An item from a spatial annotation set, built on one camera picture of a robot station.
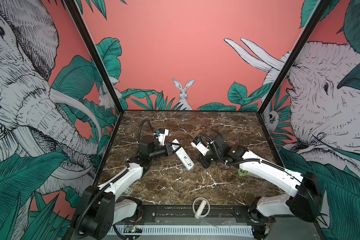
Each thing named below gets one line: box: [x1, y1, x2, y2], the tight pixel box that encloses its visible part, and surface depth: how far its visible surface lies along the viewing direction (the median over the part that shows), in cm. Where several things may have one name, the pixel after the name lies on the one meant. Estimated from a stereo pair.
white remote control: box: [171, 138, 195, 171], surface depth 80 cm
